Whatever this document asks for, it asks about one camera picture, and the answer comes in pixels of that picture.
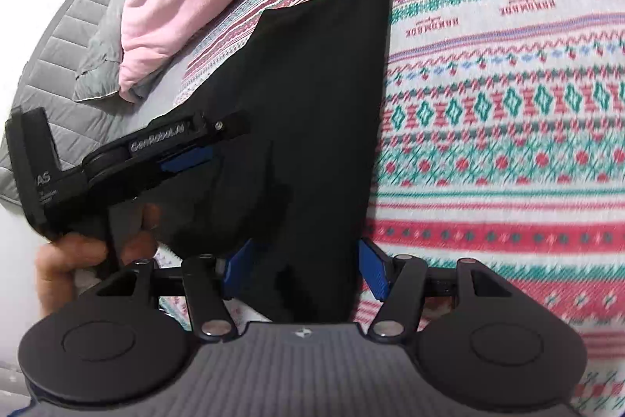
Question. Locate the grey bed sheet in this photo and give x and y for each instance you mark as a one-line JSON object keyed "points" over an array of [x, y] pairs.
{"points": [[146, 109]]}

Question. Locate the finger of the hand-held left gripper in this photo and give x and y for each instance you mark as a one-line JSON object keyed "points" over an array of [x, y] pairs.
{"points": [[222, 126]]}

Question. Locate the printed knit-pattern blanket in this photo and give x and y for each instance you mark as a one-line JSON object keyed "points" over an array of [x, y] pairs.
{"points": [[488, 104]]}

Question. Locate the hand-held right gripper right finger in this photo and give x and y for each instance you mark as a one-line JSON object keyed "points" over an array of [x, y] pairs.
{"points": [[373, 273]]}

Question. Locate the person's left hand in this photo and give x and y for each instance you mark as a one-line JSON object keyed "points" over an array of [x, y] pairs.
{"points": [[68, 260]]}

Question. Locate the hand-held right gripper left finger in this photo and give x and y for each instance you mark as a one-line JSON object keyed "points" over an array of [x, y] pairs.
{"points": [[237, 270]]}

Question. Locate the grey quilt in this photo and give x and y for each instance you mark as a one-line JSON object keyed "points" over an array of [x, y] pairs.
{"points": [[105, 55]]}

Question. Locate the black pants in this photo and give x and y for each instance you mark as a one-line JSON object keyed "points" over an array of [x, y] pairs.
{"points": [[317, 104]]}

